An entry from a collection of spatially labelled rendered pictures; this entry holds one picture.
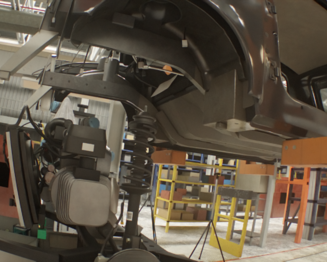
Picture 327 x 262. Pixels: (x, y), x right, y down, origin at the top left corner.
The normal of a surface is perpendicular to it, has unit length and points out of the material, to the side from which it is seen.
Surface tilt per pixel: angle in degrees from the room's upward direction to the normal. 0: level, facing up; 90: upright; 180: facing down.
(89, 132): 79
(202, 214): 90
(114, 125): 90
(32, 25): 90
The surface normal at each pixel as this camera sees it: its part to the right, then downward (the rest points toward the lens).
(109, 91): 0.33, -0.09
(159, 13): 0.10, -0.07
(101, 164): 0.69, -0.01
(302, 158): -0.92, -0.17
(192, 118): 0.21, 0.12
